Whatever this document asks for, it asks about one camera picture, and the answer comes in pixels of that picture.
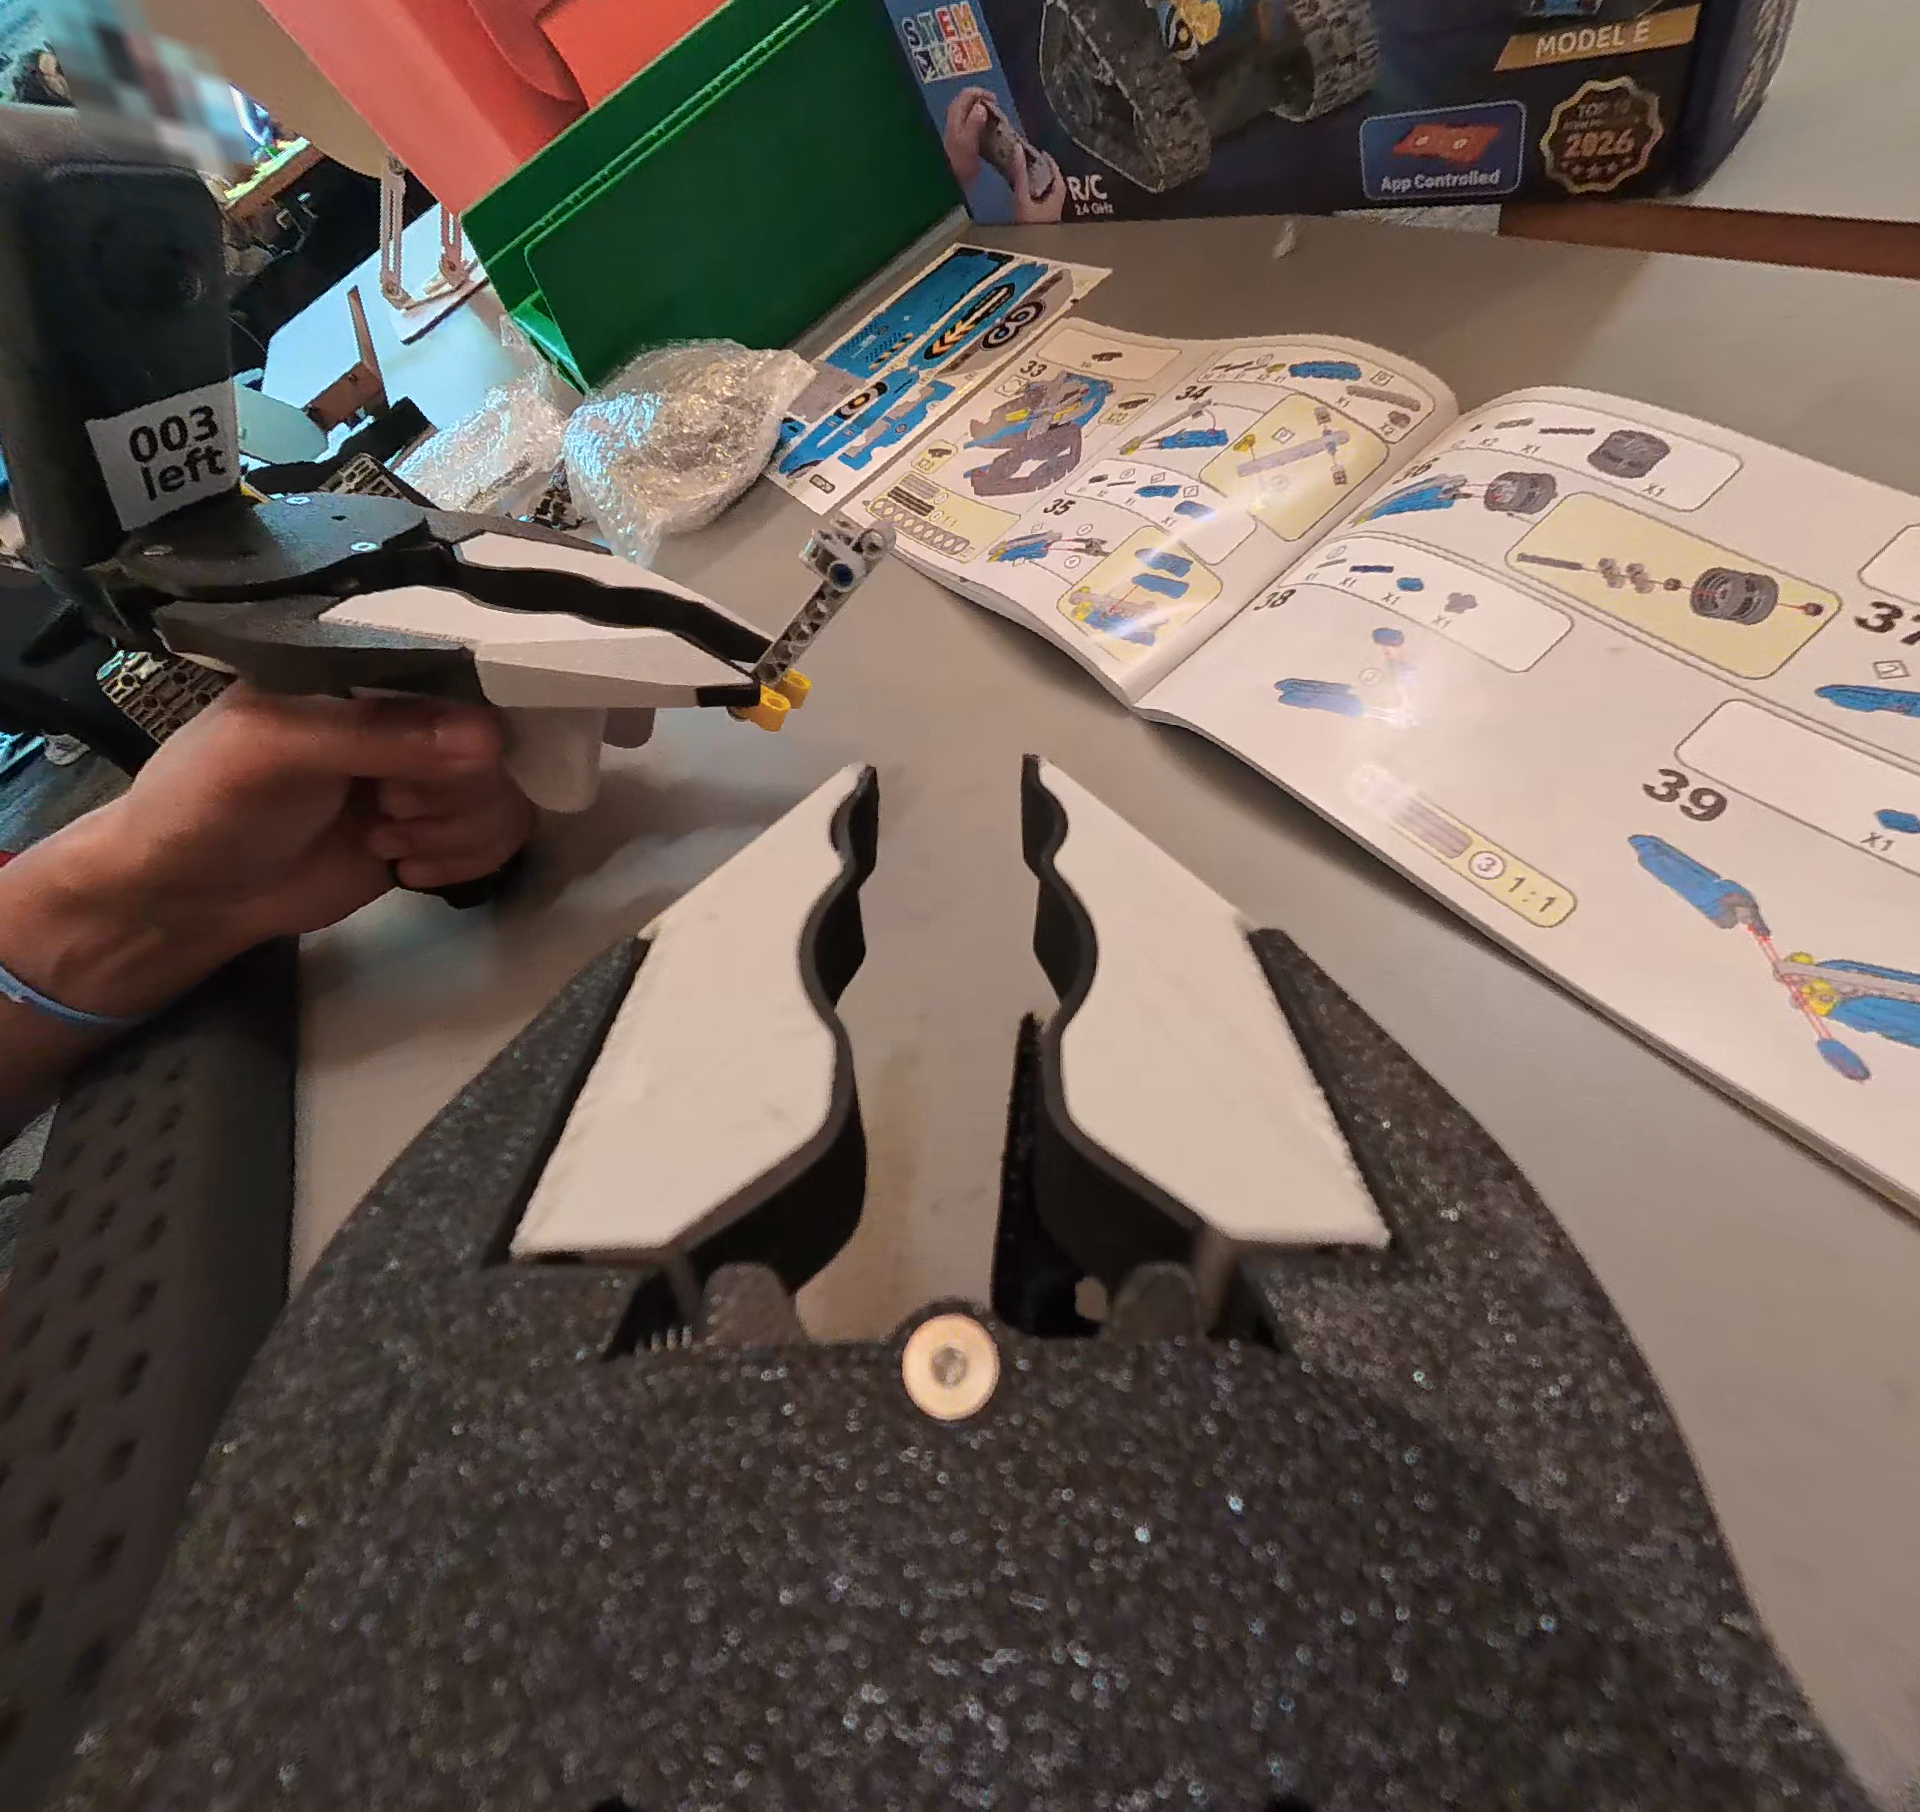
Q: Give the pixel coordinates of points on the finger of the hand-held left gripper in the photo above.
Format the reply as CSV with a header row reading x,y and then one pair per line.
x,y
571,576
571,664

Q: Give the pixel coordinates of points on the beige laptop stand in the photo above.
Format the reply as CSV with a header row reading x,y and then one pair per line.
x,y
302,88

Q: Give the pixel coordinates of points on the clear plastic bag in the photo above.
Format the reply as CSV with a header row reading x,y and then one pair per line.
x,y
675,434

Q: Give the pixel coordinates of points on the blue sticker sheet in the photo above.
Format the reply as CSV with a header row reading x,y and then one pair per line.
x,y
929,344

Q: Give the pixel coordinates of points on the green plastic bin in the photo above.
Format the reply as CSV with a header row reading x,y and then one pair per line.
x,y
720,193

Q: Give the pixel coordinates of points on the long grey building beam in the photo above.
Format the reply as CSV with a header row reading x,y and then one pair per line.
x,y
810,613

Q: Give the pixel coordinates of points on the black perforated pad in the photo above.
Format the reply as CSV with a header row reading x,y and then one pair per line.
x,y
136,1318

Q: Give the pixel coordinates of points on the blue wristband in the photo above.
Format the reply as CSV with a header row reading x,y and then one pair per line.
x,y
67,1004

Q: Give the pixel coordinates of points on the instruction booklet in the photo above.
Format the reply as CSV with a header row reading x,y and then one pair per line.
x,y
1501,642

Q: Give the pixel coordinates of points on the person's left hand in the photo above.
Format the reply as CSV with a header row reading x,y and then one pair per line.
x,y
256,824

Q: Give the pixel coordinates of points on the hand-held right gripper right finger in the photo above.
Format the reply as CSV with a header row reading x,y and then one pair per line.
x,y
1201,1078

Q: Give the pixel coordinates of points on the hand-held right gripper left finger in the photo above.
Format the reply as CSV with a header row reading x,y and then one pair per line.
x,y
705,1078

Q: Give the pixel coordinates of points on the short grey connector piece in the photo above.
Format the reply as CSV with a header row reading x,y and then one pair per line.
x,y
862,542

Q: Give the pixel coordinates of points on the robot kit box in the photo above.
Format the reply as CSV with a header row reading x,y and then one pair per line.
x,y
1276,43

